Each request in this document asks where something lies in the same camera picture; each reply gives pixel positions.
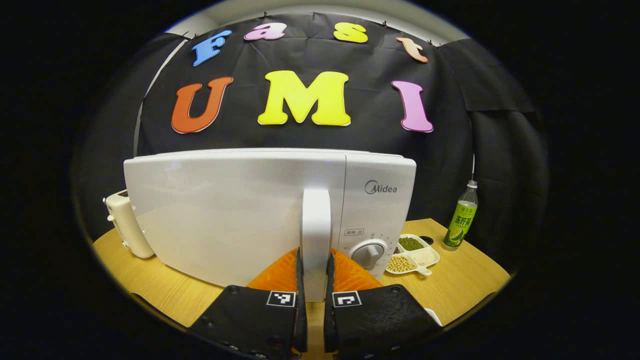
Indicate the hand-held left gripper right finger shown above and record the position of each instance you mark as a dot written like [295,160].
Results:
[328,320]

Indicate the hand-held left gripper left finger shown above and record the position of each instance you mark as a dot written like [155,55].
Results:
[302,325]

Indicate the white divided dish of beans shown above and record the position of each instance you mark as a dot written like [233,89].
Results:
[422,256]

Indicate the white microwave oven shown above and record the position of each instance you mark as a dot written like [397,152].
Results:
[225,210]

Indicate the black round desk grommet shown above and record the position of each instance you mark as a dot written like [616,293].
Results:
[426,240]

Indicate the green tea bottle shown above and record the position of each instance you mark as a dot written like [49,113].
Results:
[461,220]

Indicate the black backdrop cloth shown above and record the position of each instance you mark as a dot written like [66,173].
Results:
[310,135]

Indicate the cream white toaster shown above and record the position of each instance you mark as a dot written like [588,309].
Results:
[130,230]

